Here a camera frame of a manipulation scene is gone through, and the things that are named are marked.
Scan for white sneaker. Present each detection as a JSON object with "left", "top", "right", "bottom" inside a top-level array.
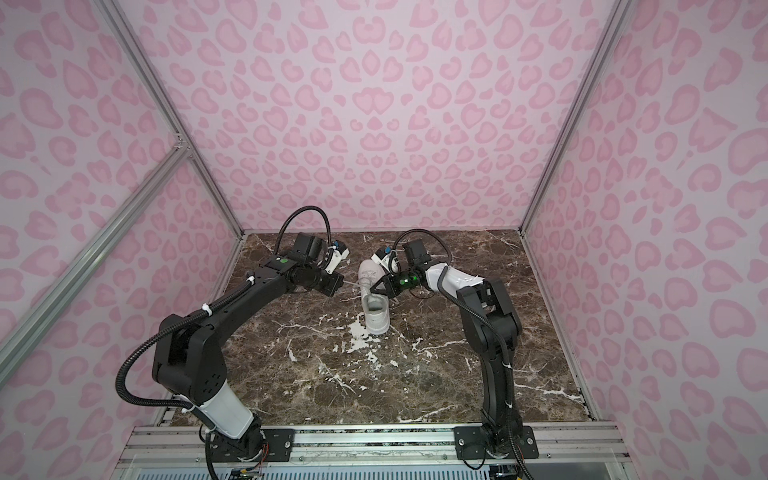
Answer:
[{"left": 360, "top": 259, "right": 390, "bottom": 335}]

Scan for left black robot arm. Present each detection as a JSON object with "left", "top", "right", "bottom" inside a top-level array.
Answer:
[{"left": 115, "top": 234, "right": 349, "bottom": 452}]

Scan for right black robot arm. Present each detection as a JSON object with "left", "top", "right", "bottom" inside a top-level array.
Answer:
[{"left": 368, "top": 239, "right": 525, "bottom": 458}]

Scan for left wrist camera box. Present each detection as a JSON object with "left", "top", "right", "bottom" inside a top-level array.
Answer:
[{"left": 325, "top": 240, "right": 349, "bottom": 274}]

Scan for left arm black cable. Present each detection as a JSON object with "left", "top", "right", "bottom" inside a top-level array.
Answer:
[{"left": 274, "top": 205, "right": 333, "bottom": 256}]

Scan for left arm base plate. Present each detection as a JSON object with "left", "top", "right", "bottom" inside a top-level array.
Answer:
[{"left": 207, "top": 428, "right": 296, "bottom": 463}]

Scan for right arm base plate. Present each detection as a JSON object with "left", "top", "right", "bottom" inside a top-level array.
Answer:
[{"left": 452, "top": 425, "right": 540, "bottom": 461}]

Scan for front aluminium rail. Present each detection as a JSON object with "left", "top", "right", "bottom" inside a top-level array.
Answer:
[{"left": 112, "top": 422, "right": 638, "bottom": 479}]

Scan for left corner aluminium post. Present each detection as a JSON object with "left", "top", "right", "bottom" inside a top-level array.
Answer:
[{"left": 94, "top": 0, "right": 245, "bottom": 239}]

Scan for corner aluminium post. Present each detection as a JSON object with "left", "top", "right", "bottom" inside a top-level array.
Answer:
[
  {"left": 518, "top": 0, "right": 637, "bottom": 237},
  {"left": 94, "top": 0, "right": 245, "bottom": 239}
]

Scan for diagonal aluminium frame beam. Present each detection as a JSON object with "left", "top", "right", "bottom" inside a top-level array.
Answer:
[{"left": 1, "top": 141, "right": 188, "bottom": 385}]

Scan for right corner aluminium post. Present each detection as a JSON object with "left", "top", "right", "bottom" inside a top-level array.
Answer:
[{"left": 518, "top": 0, "right": 637, "bottom": 237}]

